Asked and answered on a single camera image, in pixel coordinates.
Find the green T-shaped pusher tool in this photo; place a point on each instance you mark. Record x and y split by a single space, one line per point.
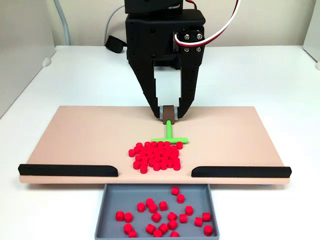
168 130

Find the red cylindrical granule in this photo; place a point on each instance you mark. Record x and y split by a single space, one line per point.
145 160
143 150
166 143
198 221
163 205
128 217
172 224
147 144
155 151
208 230
157 233
156 155
164 159
180 198
170 164
139 145
149 149
132 234
154 144
183 218
157 166
174 234
119 216
156 217
150 229
161 152
157 160
176 160
165 147
160 143
163 164
141 207
179 145
172 216
206 216
160 156
189 210
166 155
173 148
160 148
153 208
150 156
138 158
172 156
144 164
137 165
174 152
127 228
149 153
175 191
167 150
137 150
143 169
142 155
131 152
151 159
163 228
149 202
177 166
151 163

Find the beige flat board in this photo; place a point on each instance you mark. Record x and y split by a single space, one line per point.
75 137

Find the white round bumper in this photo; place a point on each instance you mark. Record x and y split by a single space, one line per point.
317 65
46 61

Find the grey shallow tray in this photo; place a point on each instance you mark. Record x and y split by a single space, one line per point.
112 200

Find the grey side panel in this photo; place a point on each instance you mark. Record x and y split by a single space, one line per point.
312 30
22 50

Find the black edge rail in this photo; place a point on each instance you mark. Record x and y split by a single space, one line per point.
240 172
67 170

